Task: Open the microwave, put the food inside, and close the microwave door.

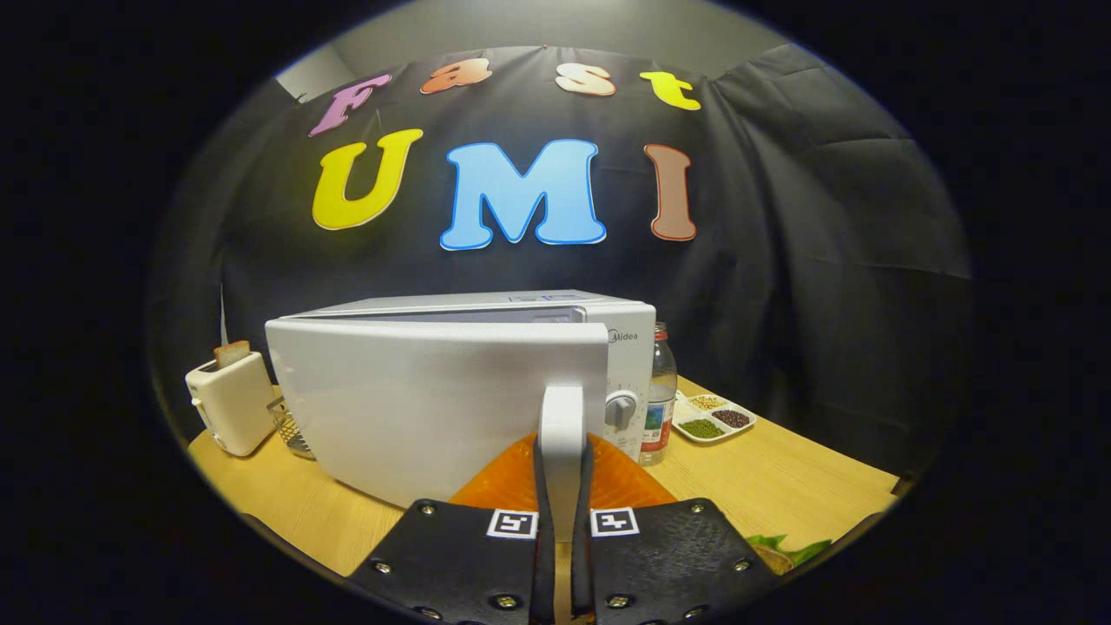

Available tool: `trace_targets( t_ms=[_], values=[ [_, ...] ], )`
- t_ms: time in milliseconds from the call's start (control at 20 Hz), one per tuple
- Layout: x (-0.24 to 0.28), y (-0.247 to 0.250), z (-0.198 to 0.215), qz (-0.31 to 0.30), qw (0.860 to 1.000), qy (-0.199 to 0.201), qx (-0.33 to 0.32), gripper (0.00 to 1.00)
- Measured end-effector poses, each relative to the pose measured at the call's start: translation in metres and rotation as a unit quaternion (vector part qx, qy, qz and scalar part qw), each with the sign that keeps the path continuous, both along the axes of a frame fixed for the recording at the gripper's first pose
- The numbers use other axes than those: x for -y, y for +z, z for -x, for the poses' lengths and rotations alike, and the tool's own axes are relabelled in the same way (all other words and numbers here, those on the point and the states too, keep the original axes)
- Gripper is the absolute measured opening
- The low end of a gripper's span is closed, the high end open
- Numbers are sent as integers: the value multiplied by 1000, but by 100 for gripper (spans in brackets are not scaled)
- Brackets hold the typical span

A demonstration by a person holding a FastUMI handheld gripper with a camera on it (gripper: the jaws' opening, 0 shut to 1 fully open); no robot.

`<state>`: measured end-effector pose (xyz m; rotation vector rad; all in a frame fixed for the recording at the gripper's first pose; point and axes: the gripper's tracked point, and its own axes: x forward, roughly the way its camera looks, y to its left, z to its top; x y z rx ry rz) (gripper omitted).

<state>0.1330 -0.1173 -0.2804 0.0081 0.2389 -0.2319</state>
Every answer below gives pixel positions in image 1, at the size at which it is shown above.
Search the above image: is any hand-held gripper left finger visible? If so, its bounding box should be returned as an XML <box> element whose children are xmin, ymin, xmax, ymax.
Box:
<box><xmin>347</xmin><ymin>432</ymin><xmax>556</xmax><ymax>625</ymax></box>

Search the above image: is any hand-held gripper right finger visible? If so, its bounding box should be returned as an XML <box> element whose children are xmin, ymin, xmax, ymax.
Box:
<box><xmin>570</xmin><ymin>432</ymin><xmax>786</xmax><ymax>625</ymax></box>

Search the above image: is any lettuce sandwich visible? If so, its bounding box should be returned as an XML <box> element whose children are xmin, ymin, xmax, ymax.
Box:
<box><xmin>746</xmin><ymin>533</ymin><xmax>834</xmax><ymax>576</ymax></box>

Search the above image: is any white microwave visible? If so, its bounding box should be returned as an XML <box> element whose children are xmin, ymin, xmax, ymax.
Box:
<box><xmin>265</xmin><ymin>289</ymin><xmax>658</xmax><ymax>543</ymax></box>

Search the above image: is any clear water bottle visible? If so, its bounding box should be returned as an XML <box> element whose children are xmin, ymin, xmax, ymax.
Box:
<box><xmin>640</xmin><ymin>323</ymin><xmax>679</xmax><ymax>467</ymax></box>

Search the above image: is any white divided bean dish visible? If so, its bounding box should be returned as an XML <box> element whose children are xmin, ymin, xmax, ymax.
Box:
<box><xmin>671</xmin><ymin>392</ymin><xmax>758</xmax><ymax>445</ymax></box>

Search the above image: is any white toaster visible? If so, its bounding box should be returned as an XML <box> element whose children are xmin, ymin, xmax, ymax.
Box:
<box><xmin>185</xmin><ymin>341</ymin><xmax>277</xmax><ymax>458</ymax></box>

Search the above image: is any black backdrop cloth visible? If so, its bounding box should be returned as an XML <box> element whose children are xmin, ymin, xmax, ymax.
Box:
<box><xmin>148</xmin><ymin>43</ymin><xmax>973</xmax><ymax>478</ymax></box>

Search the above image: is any wire mesh basket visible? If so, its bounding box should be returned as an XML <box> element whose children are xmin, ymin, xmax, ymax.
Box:
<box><xmin>266</xmin><ymin>397</ymin><xmax>315</xmax><ymax>461</ymax></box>

